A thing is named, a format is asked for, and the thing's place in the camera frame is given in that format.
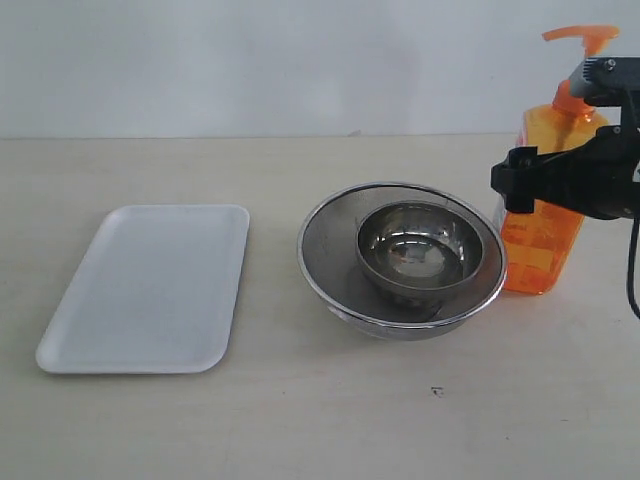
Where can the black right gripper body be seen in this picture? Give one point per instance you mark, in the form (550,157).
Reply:
(600,179)

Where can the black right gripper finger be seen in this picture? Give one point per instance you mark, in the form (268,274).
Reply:
(517,178)

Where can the small stainless steel bowl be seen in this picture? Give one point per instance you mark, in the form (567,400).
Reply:
(417,248)

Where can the large steel mesh colander bowl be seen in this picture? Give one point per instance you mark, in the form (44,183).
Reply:
(327,259)

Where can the white rectangular plastic tray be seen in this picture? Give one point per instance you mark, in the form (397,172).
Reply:
(155,293)

